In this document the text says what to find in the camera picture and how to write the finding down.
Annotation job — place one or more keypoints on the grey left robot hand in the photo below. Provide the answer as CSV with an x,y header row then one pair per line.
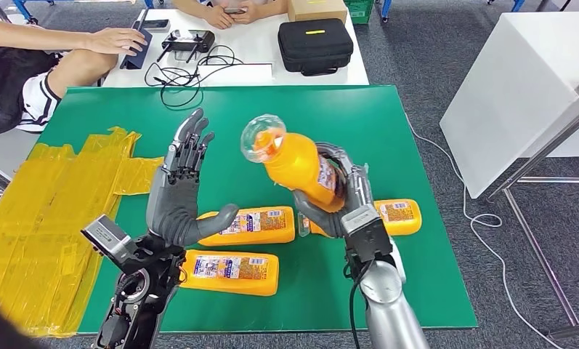
x,y
173,212

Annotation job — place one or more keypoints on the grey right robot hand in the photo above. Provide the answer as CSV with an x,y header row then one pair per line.
x,y
359,188

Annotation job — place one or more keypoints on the orange detergent bottle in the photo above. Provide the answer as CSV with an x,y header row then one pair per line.
x,y
294,168
409,224
231,286
279,233

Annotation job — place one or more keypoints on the black remote controller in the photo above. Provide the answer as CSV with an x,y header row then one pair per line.
x,y
188,41

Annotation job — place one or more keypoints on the green table mat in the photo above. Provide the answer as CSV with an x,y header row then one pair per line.
x,y
270,125

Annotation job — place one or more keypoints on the yellow plastic sheet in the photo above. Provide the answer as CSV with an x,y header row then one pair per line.
x,y
29,217

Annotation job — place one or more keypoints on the black carrying case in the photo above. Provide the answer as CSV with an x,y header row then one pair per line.
x,y
313,48

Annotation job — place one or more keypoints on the dark blue tablet case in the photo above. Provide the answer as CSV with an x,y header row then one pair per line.
x,y
137,58

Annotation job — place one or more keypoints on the green plastic crate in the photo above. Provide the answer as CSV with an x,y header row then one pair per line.
x,y
359,12

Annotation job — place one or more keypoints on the blue metal rack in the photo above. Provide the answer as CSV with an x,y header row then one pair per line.
x,y
386,9

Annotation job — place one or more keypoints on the cardboard box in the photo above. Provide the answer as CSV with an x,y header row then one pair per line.
x,y
318,9

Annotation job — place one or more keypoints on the white side table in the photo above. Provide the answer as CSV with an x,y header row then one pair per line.
x,y
0,149

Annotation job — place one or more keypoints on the black smartphone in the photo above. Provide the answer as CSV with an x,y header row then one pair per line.
x,y
153,24

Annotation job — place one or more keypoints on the white cabinet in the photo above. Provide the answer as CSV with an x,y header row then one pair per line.
x,y
520,86

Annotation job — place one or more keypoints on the dark robot torso edge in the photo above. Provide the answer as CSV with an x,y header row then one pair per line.
x,y
0,327

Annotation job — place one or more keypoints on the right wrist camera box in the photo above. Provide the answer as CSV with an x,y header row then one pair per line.
x,y
366,231

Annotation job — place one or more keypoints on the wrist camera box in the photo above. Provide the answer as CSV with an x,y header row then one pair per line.
x,y
366,231
108,238

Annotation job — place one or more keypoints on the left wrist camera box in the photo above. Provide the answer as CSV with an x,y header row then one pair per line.
x,y
108,238

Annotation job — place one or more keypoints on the blue metal frame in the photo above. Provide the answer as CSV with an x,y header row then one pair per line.
x,y
24,9

